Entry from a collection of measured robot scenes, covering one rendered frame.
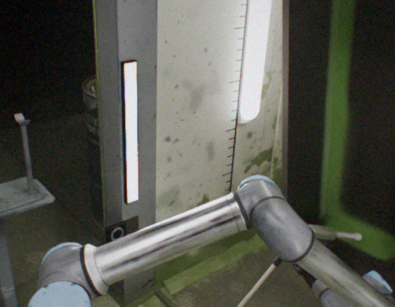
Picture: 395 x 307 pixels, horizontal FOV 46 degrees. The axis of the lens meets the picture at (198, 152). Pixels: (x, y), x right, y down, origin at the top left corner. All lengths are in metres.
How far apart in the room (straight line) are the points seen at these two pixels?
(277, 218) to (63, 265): 0.60
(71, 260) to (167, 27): 0.99
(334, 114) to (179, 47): 0.70
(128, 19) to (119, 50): 0.12
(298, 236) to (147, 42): 1.00
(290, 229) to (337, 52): 0.88
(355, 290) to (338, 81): 0.86
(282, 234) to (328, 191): 1.05
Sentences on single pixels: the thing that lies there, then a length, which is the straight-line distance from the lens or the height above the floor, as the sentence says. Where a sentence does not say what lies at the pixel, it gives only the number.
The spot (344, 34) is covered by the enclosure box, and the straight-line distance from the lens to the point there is 1.87.
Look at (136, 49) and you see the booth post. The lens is 1.85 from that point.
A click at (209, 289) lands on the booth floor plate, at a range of 2.55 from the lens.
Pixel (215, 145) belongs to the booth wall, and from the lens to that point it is 2.30.
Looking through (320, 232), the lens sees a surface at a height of 0.71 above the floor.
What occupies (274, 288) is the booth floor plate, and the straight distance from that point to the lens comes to 2.61.
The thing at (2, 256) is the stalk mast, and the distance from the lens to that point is 2.20.
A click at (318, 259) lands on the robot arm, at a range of 1.32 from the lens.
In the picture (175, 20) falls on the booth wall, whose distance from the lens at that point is 1.93.
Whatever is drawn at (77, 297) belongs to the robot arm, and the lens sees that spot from 1.26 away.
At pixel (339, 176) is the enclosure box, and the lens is 2.18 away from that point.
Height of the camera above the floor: 1.77
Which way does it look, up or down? 26 degrees down
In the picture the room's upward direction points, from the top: 3 degrees clockwise
